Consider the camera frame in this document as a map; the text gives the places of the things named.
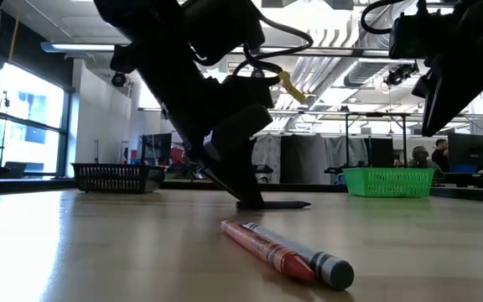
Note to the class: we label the black workstation frame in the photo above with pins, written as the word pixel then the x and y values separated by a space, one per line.
pixel 347 138

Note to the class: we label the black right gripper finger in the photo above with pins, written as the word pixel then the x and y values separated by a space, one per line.
pixel 455 92

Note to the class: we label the black ceiling spotlight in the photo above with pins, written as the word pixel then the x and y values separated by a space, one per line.
pixel 118 79
pixel 398 75

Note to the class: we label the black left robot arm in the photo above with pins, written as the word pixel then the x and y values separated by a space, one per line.
pixel 153 21

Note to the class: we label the black monitor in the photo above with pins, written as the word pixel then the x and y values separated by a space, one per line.
pixel 157 149
pixel 472 149

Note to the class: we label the grey curtain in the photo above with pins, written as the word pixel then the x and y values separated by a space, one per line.
pixel 308 157

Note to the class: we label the grey crayon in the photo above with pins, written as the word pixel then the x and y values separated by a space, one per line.
pixel 333 270

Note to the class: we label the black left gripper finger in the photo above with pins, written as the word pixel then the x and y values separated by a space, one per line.
pixel 237 168

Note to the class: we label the green plastic basket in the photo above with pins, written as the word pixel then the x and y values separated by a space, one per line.
pixel 388 182

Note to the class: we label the black plastic basket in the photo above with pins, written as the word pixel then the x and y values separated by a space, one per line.
pixel 115 178

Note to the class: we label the person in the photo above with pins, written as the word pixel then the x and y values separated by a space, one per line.
pixel 422 161
pixel 440 153

